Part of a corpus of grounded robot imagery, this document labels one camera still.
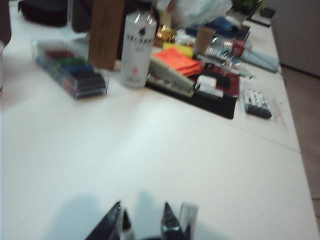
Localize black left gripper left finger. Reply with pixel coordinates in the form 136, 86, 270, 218
84, 199, 136, 240

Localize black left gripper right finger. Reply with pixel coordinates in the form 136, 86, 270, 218
160, 201, 188, 240

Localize black desk tray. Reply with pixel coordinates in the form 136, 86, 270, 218
145, 66, 238, 121

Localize small white box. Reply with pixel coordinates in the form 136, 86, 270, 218
194, 74, 225, 101

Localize beige stapler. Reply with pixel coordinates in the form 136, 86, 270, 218
147, 57, 199, 97

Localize pack of black markers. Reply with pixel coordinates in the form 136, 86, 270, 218
242, 87, 274, 120

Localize dark red notebook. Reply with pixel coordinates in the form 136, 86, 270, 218
199, 69, 241, 99

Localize clear case of poker chips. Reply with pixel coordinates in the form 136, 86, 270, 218
31, 39, 111, 101

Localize orange cloth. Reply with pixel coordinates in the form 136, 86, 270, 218
151, 46, 203, 77

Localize white plastic bottle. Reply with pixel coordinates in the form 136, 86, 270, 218
118, 5, 159, 90

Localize yellow sticky notes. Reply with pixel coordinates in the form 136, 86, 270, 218
161, 41, 195, 58

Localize clear plastic packaging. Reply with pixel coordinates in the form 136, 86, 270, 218
199, 34, 252, 77

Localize light blue cloth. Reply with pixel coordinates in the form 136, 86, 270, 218
239, 47, 280, 74

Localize brown paper cup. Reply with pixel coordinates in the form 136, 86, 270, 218
193, 25, 216, 55

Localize red and white box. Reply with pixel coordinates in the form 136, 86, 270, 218
230, 39, 248, 56

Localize gold foil object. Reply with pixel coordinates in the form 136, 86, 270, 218
154, 24, 176, 48

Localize brown wooden box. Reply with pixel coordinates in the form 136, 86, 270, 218
86, 0, 126, 71

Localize dark blue cloth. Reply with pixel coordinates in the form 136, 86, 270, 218
185, 15, 252, 39

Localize white plastic bag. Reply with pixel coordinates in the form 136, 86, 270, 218
171, 0, 234, 28

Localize black bag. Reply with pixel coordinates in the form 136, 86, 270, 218
17, 0, 70, 28

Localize grey cabinet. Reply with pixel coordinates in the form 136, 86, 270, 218
270, 0, 320, 77

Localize green plant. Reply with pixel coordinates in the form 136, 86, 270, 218
231, 0, 266, 14

